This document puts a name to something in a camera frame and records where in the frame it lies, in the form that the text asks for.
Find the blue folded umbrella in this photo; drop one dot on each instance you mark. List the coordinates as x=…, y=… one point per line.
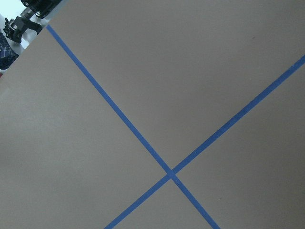
x=7, y=54

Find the black folded tripod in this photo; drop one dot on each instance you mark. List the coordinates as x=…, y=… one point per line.
x=15, y=28

